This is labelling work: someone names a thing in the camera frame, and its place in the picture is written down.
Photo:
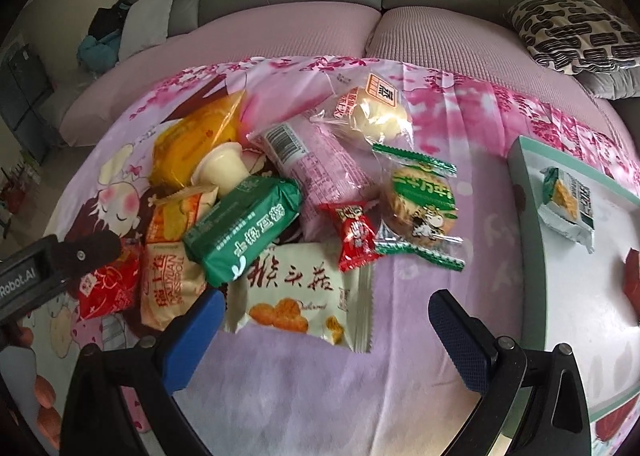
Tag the person's left hand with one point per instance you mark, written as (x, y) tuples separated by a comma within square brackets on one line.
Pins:
[(46, 393)]

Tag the storage cabinet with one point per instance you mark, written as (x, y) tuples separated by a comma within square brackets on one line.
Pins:
[(22, 95)]

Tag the dark red snack packet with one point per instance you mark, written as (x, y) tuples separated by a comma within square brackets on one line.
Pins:
[(632, 286)]

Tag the white box with teal rim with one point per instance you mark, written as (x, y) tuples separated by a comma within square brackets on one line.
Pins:
[(575, 286)]

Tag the orange chip packet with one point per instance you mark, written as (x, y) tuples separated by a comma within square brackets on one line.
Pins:
[(172, 218)]

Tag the orange snack packet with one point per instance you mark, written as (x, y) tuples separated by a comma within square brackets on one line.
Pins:
[(195, 140)]

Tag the cream cookie packet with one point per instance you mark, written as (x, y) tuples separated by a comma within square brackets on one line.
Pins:
[(300, 296)]

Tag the black bag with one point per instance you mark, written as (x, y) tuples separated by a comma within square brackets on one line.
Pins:
[(107, 20)]

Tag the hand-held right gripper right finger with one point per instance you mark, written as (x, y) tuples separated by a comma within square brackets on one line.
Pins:
[(460, 341)]

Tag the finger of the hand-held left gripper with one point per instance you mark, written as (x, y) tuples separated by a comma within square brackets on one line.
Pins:
[(87, 251)]

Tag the clear bun packet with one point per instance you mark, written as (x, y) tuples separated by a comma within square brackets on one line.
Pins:
[(380, 115)]

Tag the grey pillow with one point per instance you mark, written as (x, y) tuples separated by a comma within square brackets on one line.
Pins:
[(615, 85)]

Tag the pink snack packet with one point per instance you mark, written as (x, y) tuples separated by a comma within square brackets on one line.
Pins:
[(320, 170)]

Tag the yellow and white snack packet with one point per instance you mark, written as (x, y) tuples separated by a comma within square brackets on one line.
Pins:
[(567, 206)]

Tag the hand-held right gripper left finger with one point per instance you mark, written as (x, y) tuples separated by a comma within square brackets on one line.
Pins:
[(195, 341)]

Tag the small red candy packet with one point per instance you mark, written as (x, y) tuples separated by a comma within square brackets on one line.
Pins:
[(355, 236)]

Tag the green-edged round cracker packet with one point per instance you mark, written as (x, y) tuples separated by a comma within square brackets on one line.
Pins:
[(420, 206)]

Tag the tan packet with red lettering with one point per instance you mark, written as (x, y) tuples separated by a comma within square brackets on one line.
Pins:
[(167, 281)]

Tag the black white patterned pillow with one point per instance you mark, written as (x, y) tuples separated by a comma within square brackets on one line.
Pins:
[(575, 30)]

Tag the teal cloth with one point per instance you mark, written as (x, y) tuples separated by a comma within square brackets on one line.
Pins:
[(97, 55)]

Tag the printed pink blanket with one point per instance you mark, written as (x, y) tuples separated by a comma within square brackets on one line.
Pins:
[(310, 386)]

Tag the light grey cushion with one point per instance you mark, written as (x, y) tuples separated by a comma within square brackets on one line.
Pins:
[(150, 20)]

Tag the pudding cup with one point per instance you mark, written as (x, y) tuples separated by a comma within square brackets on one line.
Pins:
[(225, 168)]

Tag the pink sofa cover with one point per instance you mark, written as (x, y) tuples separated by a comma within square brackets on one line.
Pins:
[(280, 35)]

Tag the green biscuit packet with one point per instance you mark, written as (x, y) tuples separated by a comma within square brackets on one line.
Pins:
[(245, 231)]

